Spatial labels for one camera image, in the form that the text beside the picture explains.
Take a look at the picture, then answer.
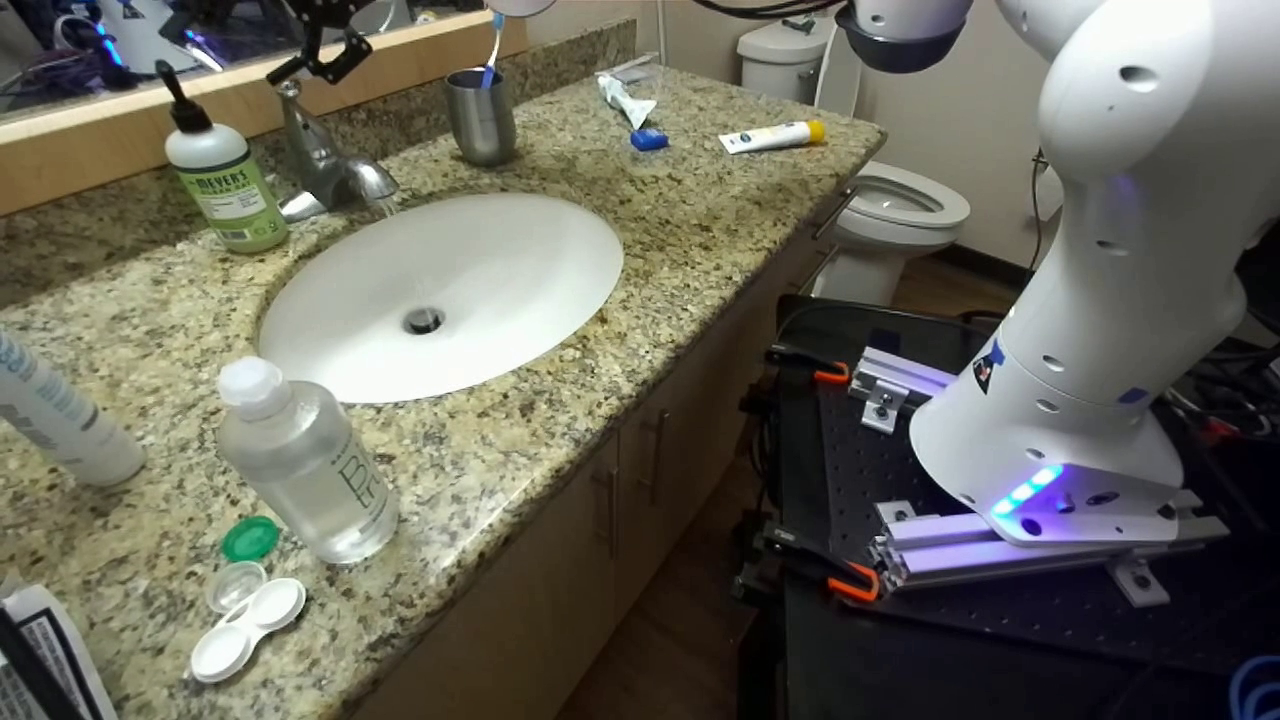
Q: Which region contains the blue and clear toothbrush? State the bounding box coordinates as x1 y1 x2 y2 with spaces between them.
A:
477 3 513 84

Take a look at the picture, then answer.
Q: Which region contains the green soap pump bottle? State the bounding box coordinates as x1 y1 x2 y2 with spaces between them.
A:
152 57 291 255

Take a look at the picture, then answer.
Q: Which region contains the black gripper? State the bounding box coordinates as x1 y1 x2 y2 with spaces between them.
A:
265 0 374 91

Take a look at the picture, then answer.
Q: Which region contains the white toilet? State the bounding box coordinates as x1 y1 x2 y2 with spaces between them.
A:
725 15 976 307

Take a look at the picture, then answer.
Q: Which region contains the grey toothpaste tube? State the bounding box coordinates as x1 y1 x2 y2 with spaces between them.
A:
592 68 661 132

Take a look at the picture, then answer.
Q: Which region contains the white contact lens case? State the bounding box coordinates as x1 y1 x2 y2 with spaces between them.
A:
187 574 313 690

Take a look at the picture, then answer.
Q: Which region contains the beige vanity cabinet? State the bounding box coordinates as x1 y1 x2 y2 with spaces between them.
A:
343 123 890 720

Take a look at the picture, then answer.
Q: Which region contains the white oval sink basin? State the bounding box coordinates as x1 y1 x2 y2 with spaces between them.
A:
253 190 626 409

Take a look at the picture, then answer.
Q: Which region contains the clear round cap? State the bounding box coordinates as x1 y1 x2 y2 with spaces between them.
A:
202 555 271 618

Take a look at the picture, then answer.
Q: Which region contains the clear plastic bottle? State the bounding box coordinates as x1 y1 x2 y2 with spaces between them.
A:
212 354 404 567

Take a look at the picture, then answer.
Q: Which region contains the chrome faucet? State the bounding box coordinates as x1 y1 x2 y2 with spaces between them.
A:
276 77 328 167
276 118 404 223

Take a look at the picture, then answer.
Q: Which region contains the orange clamp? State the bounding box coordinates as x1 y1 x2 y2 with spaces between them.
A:
764 341 856 392
819 555 890 614

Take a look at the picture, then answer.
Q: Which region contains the black robot table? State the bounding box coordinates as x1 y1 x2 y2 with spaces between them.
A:
736 293 1280 720

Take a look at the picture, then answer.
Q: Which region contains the wooden framed mirror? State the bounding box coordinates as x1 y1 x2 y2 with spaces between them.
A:
0 0 533 218

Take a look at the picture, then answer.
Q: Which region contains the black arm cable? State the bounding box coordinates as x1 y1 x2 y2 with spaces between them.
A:
695 0 848 24

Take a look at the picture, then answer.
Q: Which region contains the green screw cap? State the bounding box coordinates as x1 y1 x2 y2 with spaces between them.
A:
217 513 286 567

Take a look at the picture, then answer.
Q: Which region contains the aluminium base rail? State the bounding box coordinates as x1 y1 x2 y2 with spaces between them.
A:
848 341 1230 599

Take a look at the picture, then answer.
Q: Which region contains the stainless steel cup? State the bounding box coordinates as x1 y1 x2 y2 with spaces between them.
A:
442 65 518 174

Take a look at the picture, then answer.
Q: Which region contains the yellow sponge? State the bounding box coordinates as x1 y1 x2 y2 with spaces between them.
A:
717 118 832 160

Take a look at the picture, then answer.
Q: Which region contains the white and blue lotion tube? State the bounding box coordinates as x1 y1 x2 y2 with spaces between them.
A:
0 325 152 493

